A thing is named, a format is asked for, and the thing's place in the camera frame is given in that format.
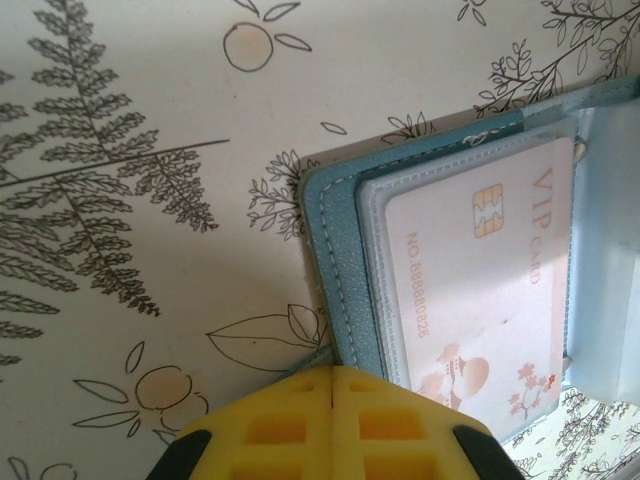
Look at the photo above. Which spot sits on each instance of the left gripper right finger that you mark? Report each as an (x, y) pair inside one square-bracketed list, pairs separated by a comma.
[(390, 440)]

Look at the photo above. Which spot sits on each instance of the white pink VIP card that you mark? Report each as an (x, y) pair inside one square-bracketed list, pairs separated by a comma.
[(475, 300)]

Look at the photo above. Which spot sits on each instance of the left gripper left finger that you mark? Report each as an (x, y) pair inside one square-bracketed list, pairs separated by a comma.
[(280, 440)]

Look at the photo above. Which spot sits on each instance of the teal card holder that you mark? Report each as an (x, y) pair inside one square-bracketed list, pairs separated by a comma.
[(345, 250)]

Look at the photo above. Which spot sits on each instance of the floral table covering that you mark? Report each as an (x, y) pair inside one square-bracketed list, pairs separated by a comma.
[(150, 200)]

